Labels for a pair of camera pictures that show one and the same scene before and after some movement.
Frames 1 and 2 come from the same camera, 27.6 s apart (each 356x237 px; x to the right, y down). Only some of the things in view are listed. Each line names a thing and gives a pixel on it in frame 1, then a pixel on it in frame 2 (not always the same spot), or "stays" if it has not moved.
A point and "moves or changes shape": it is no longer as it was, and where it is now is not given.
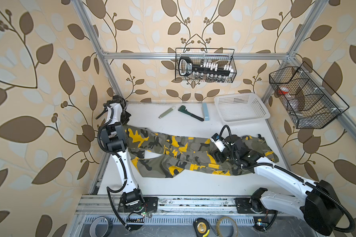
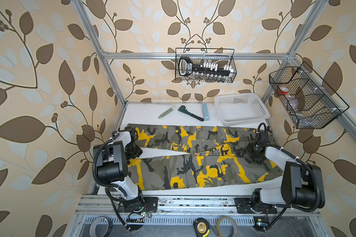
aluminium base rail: (185, 206) stays
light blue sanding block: (205, 111) stays
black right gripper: (217, 156) -> (248, 149)
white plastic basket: (236, 108) stays
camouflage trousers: (167, 155) moves or changes shape
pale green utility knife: (166, 112) stays
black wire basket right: (309, 102) stays
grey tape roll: (92, 232) stays
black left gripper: (126, 115) -> (139, 152)
